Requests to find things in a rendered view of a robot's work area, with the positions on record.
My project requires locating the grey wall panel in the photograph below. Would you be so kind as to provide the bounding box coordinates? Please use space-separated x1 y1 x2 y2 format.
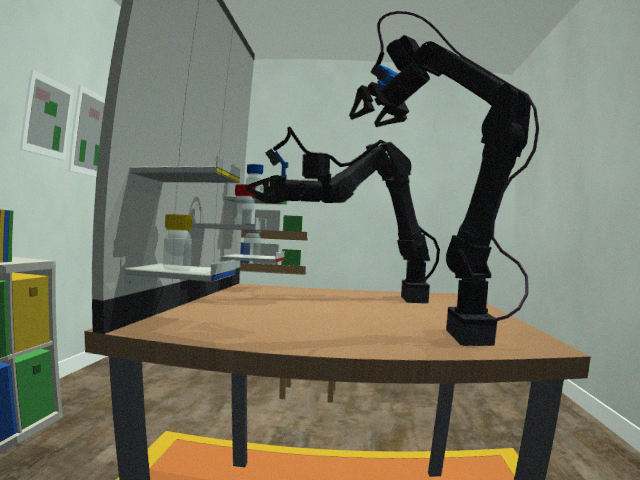
92 0 255 334

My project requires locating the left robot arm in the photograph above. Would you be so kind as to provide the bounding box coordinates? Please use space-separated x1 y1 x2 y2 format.
387 35 531 325

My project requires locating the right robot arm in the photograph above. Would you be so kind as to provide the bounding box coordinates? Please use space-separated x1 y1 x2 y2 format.
300 142 430 288

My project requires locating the clear bottle with yellow cap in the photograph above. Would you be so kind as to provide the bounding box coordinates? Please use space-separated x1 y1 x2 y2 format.
163 214 192 271

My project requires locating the clear glass bottle with grey cap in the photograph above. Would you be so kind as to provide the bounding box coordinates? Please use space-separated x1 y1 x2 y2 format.
243 230 261 257

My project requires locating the white bottle with blue cap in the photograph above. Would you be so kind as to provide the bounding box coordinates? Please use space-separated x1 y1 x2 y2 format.
246 164 264 192

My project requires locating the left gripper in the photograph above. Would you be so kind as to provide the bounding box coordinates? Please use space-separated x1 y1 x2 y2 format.
349 65 415 127

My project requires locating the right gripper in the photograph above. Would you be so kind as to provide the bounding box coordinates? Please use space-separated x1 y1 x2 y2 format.
246 151 304 204

